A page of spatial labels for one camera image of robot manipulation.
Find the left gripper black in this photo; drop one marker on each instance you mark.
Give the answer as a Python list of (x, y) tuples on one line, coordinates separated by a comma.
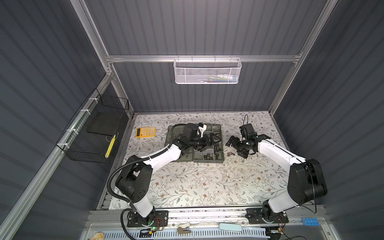
[(210, 142)]

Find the white wire mesh basket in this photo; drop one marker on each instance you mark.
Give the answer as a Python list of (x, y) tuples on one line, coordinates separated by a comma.
[(209, 71)]

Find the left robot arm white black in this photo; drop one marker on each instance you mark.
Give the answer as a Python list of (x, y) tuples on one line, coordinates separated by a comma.
[(135, 175)]

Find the floral patterned table mat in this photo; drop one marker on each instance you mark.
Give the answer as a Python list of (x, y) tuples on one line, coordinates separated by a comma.
[(236, 181)]

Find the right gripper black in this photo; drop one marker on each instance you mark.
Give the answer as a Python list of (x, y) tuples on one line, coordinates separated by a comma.
[(243, 153)]

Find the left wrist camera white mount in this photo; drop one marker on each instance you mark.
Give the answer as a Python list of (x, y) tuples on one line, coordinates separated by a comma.
[(201, 129)]

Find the yellow calculator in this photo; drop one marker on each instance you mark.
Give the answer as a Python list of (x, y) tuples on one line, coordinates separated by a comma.
[(145, 132)]

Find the clear green compartment organizer box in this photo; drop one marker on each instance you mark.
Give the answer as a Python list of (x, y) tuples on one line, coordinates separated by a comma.
[(191, 155)]

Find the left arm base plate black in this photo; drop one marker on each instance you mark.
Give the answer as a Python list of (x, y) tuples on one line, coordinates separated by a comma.
[(156, 218)]

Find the light blue oval object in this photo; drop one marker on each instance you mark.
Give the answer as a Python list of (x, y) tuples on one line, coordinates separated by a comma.
[(230, 227)]

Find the black wire mesh basket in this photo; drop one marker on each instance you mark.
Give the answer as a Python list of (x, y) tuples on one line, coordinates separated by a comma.
[(88, 139)]

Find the beige tape dispenser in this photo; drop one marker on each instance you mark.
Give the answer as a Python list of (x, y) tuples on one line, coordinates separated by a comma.
[(184, 229)]

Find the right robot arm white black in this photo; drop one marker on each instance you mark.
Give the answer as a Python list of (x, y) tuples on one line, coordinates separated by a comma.
[(306, 179)]

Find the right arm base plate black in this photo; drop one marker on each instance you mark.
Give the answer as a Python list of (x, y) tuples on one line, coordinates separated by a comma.
[(265, 216)]

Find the blue lego brick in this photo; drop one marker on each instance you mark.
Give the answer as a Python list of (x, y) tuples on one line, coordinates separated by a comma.
[(310, 222)]

